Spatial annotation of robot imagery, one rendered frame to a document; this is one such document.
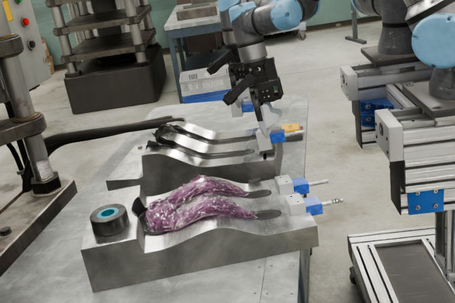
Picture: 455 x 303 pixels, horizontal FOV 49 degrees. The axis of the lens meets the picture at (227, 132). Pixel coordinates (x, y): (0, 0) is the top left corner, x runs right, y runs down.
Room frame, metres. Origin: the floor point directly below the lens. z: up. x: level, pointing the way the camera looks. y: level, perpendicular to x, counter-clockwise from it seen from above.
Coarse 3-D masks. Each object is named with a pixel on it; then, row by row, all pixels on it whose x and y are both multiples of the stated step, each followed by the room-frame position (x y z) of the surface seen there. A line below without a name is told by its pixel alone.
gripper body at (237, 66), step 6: (228, 48) 1.59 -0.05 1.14; (234, 48) 1.58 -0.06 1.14; (234, 54) 1.60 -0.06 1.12; (234, 60) 1.60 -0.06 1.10; (228, 66) 1.59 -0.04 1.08; (234, 66) 1.59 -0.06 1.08; (240, 66) 1.58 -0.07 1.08; (234, 72) 1.58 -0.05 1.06; (240, 72) 1.59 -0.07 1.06; (246, 72) 1.57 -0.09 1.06
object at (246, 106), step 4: (240, 100) 1.60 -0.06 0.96; (232, 104) 1.60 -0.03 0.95; (240, 104) 1.59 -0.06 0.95; (244, 104) 1.59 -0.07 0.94; (248, 104) 1.59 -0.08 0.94; (252, 104) 1.59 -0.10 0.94; (232, 108) 1.60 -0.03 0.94; (236, 108) 1.59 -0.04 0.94; (240, 108) 1.59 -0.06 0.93; (244, 108) 1.59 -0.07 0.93; (248, 108) 1.59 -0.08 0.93; (252, 108) 1.59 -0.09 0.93; (232, 112) 1.60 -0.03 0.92; (236, 112) 1.59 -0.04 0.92; (240, 112) 1.59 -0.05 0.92; (232, 116) 1.60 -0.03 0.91; (236, 116) 1.59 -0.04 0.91; (240, 116) 1.59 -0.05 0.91
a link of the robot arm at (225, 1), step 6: (222, 0) 1.59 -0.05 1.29; (228, 0) 1.58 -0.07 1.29; (234, 0) 1.58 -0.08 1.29; (240, 0) 1.59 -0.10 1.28; (222, 6) 1.59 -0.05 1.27; (228, 6) 1.58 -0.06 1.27; (222, 12) 1.59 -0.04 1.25; (228, 12) 1.58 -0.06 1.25; (222, 18) 1.59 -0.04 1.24; (228, 18) 1.58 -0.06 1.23; (222, 24) 1.60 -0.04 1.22; (228, 24) 1.58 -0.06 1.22; (222, 30) 1.61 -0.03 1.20; (228, 30) 1.58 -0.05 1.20
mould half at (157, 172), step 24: (192, 144) 1.41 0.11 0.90; (240, 144) 1.39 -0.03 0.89; (120, 168) 1.41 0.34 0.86; (144, 168) 1.32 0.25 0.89; (168, 168) 1.30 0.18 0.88; (192, 168) 1.29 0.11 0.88; (216, 168) 1.27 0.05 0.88; (240, 168) 1.26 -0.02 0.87; (264, 168) 1.24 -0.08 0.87; (144, 192) 1.32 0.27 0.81
